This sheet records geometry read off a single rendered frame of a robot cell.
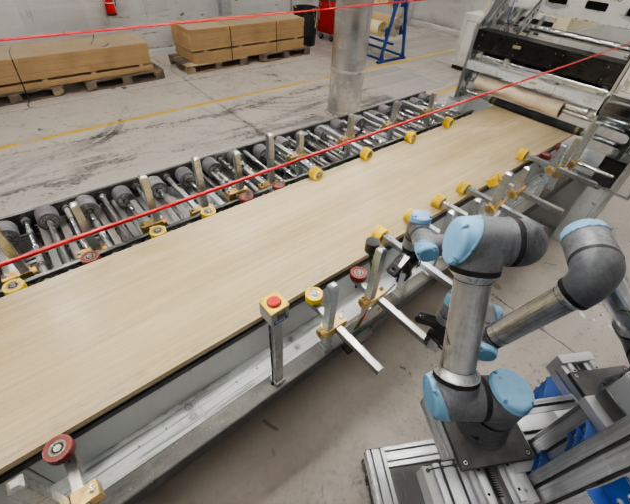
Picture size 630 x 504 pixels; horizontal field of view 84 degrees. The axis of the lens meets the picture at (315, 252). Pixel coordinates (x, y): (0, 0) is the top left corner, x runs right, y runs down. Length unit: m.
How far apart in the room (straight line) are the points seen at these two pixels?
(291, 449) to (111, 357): 1.12
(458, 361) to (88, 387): 1.19
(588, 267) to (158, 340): 1.39
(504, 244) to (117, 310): 1.41
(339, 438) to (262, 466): 0.44
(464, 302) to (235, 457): 1.63
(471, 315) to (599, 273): 0.34
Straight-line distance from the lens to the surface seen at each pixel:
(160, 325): 1.55
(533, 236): 0.90
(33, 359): 1.66
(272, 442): 2.21
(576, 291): 1.10
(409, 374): 2.47
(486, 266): 0.86
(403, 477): 2.01
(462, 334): 0.93
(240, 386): 1.65
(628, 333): 1.44
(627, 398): 1.14
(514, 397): 1.06
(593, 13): 3.89
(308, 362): 1.60
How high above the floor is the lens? 2.10
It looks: 44 degrees down
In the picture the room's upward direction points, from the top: 4 degrees clockwise
